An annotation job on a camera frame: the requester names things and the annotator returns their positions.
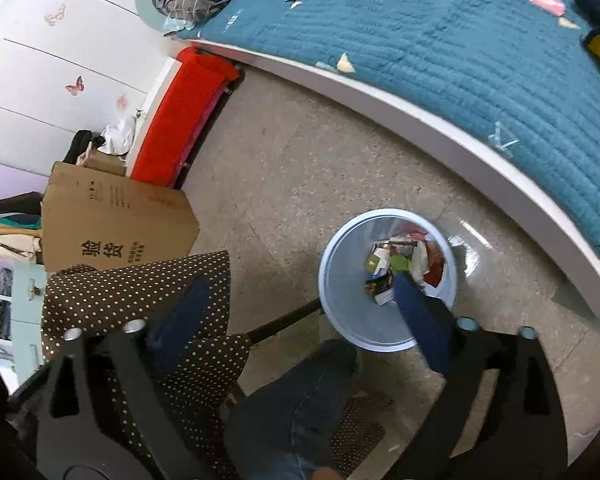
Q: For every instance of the white wrapper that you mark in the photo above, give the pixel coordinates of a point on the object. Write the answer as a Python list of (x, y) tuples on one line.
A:
[(419, 260)]

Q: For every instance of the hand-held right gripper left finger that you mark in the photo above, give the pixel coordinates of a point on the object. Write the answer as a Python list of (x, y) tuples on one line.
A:
[(180, 320)]

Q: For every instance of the black bag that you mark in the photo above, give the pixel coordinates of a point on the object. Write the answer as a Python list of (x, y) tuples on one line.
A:
[(80, 146)]

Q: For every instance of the dark printed packet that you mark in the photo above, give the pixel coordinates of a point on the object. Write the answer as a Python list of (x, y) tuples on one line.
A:
[(377, 286)]

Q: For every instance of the green packet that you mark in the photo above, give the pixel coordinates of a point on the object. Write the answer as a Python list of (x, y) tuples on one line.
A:
[(375, 262)]

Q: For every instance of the white wardrobe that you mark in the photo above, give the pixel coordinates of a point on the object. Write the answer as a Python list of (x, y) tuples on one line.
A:
[(45, 50)]

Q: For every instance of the light blue plastic bin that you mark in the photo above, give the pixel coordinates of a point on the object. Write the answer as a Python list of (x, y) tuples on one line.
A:
[(350, 310)]

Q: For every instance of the teal quilted candy-print blanket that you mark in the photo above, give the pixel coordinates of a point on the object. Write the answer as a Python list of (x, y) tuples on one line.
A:
[(455, 35)]

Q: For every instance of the faint pink butterfly sticker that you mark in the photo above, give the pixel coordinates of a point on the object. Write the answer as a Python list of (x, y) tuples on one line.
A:
[(122, 101)]

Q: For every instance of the pale butterfly sticker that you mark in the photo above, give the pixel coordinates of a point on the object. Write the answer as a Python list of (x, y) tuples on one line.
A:
[(55, 14)]

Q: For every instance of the stack of folded clothes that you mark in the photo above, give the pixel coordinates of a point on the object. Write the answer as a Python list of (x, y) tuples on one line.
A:
[(10, 230)]

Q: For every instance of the brown cardboard box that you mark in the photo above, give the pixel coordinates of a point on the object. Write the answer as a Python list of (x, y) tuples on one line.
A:
[(115, 215)]

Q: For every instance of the white plastic bag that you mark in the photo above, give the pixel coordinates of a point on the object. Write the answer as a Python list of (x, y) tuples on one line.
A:
[(117, 137)]

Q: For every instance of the small polka dot pad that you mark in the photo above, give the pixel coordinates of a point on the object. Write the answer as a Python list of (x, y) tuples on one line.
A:
[(360, 430)]

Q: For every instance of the person's leg in jeans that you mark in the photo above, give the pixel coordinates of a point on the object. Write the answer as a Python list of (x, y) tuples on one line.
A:
[(290, 410)]

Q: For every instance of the crinkled pale blue wrapper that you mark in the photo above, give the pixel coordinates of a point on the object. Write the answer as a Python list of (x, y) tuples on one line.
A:
[(177, 25)]

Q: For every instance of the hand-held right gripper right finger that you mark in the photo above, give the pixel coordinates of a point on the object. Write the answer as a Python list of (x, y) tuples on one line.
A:
[(420, 315)]

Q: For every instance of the white bed frame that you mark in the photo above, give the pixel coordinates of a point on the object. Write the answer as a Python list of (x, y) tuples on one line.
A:
[(480, 145)]

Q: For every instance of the black metal rod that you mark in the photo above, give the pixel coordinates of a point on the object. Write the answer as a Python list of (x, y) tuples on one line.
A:
[(285, 321)]

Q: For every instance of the red storage box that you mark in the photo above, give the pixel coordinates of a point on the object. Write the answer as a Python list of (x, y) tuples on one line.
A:
[(177, 120)]

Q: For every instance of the pale blue drawer cabinet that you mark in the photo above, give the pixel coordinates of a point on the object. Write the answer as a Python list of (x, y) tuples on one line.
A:
[(27, 310)]

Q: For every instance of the large red wrapper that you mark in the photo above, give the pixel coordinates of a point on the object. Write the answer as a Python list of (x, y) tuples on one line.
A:
[(436, 275)]

